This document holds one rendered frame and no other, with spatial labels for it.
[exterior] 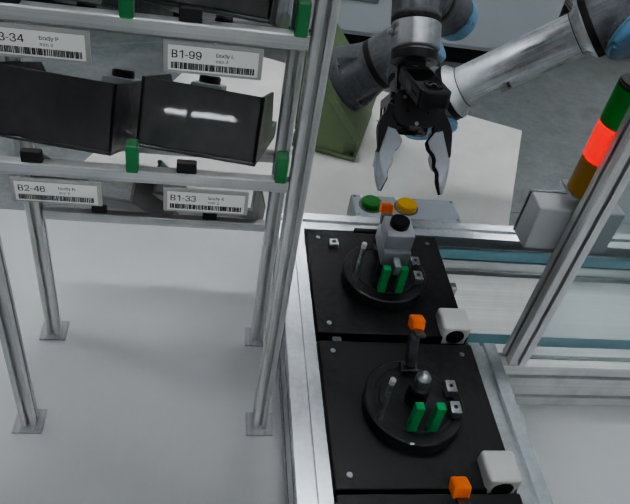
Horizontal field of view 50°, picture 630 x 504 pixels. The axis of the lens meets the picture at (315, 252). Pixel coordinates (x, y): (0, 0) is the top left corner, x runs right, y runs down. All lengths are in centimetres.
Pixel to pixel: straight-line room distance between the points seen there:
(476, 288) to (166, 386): 57
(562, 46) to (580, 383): 62
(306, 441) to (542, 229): 42
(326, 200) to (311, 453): 68
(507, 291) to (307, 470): 56
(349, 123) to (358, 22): 263
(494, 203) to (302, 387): 79
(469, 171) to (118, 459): 106
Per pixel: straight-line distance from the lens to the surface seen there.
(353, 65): 152
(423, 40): 102
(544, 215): 92
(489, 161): 174
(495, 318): 121
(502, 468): 93
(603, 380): 119
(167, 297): 119
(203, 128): 73
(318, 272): 111
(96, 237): 132
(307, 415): 94
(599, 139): 88
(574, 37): 138
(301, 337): 103
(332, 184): 150
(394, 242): 103
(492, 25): 432
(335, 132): 156
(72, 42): 64
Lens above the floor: 172
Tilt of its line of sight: 41 degrees down
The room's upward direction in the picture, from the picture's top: 11 degrees clockwise
